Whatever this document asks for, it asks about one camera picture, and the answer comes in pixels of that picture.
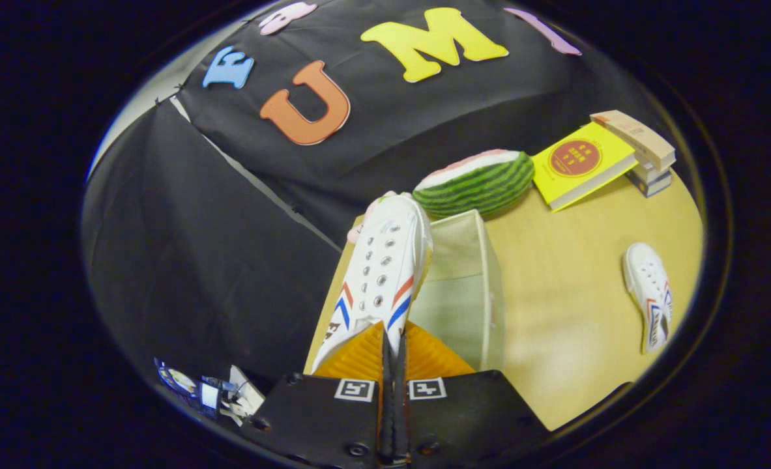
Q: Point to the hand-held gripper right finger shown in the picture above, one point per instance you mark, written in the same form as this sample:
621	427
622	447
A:
470	417

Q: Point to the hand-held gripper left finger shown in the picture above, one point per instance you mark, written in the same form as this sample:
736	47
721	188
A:
313	423

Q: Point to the pale green fabric storage box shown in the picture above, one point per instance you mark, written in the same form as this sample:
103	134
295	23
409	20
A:
457	293

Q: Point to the white canvas shoe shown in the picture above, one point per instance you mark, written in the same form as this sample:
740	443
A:
378	260
646	286

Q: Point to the pink and green plush toy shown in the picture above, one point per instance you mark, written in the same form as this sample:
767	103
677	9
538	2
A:
362	221

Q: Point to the watermelon slice plush toy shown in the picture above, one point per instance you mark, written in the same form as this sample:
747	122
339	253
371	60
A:
476	185

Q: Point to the yellow book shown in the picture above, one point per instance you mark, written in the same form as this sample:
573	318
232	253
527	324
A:
577	163

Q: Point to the blue-edged book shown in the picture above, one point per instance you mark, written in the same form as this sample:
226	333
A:
655	185

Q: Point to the white book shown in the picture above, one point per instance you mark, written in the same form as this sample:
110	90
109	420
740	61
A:
649	172

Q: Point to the tan book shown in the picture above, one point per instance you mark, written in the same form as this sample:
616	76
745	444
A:
636	137

